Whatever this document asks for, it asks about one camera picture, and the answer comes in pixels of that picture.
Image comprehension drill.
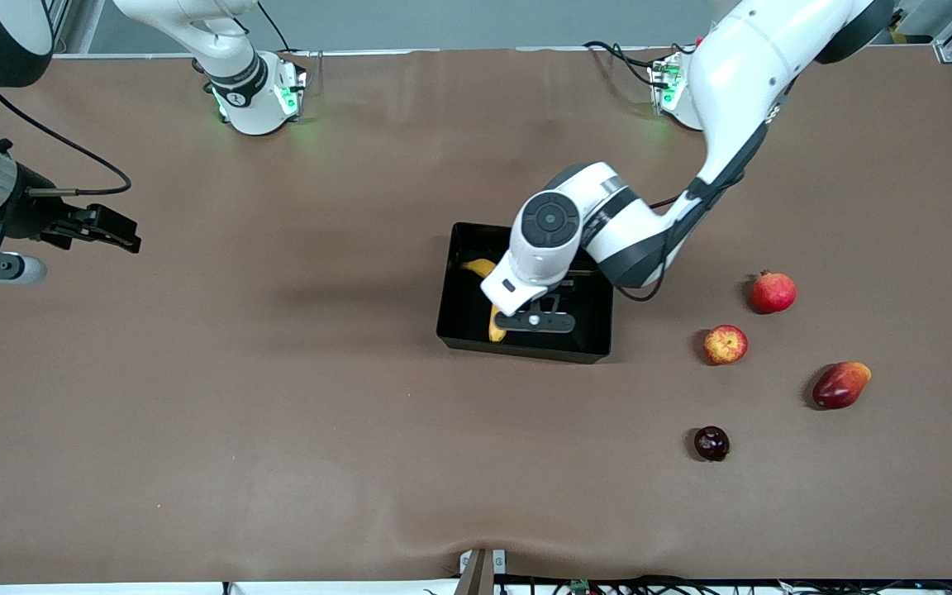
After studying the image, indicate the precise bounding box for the metal mount bracket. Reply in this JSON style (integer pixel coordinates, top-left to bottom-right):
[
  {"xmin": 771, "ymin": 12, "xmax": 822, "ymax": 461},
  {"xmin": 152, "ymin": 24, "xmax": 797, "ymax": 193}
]
[{"xmin": 458, "ymin": 548, "xmax": 507, "ymax": 595}]

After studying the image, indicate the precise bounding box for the yellow banana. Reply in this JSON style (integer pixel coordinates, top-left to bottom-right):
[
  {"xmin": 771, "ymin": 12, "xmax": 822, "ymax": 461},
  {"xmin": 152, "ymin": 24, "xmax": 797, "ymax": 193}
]
[{"xmin": 461, "ymin": 258, "xmax": 508, "ymax": 343}]

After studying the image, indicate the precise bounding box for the red yellow apple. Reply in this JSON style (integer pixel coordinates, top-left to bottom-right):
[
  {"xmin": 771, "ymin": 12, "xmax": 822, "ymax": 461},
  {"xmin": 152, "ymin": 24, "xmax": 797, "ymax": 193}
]
[{"xmin": 702, "ymin": 324, "xmax": 749, "ymax": 366}]

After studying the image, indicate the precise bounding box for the black plastic box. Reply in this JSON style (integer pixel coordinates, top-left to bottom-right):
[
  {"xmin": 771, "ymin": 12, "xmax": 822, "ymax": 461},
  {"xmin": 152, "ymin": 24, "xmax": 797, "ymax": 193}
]
[{"xmin": 436, "ymin": 221, "xmax": 614, "ymax": 364}]

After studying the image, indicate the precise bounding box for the dark purple mangosteen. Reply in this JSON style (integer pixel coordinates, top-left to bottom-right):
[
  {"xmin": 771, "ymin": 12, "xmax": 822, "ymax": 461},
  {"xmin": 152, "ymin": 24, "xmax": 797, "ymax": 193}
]
[{"xmin": 693, "ymin": 426, "xmax": 731, "ymax": 462}]

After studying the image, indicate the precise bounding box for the red yellow mango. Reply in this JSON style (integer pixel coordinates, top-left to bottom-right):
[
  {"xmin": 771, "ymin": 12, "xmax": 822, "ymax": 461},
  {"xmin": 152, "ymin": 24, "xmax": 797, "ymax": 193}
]
[{"xmin": 812, "ymin": 361, "xmax": 872, "ymax": 410}]

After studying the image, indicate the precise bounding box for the brown table mat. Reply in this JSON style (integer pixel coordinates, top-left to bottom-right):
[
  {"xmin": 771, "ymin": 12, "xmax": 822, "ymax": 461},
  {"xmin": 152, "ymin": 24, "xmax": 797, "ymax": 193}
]
[{"xmin": 0, "ymin": 45, "xmax": 952, "ymax": 586}]

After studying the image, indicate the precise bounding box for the red pomegranate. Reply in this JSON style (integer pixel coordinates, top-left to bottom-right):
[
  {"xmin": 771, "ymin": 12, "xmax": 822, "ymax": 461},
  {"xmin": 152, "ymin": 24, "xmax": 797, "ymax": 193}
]
[{"xmin": 750, "ymin": 269, "xmax": 797, "ymax": 315}]

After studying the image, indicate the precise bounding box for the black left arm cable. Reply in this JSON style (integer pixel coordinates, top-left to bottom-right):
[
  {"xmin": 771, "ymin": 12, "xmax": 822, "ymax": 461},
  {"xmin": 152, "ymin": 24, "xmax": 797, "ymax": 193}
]
[{"xmin": 616, "ymin": 79, "xmax": 795, "ymax": 302}]

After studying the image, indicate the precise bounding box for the black base cable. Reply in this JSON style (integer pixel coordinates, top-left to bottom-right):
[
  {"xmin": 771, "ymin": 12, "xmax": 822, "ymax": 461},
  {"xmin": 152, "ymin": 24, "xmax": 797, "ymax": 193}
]
[
  {"xmin": 583, "ymin": 40, "xmax": 696, "ymax": 88},
  {"xmin": 257, "ymin": 0, "xmax": 295, "ymax": 55}
]

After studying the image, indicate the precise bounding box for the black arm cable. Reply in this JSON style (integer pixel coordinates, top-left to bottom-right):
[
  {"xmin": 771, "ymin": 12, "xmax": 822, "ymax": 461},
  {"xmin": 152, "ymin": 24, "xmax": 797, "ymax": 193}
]
[
  {"xmin": 616, "ymin": 79, "xmax": 795, "ymax": 302},
  {"xmin": 0, "ymin": 87, "xmax": 132, "ymax": 197}
]

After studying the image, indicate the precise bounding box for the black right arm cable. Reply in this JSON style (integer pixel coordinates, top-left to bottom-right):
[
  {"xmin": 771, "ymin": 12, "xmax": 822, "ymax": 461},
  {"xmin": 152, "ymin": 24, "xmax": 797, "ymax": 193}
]
[{"xmin": 0, "ymin": 87, "xmax": 132, "ymax": 197}]

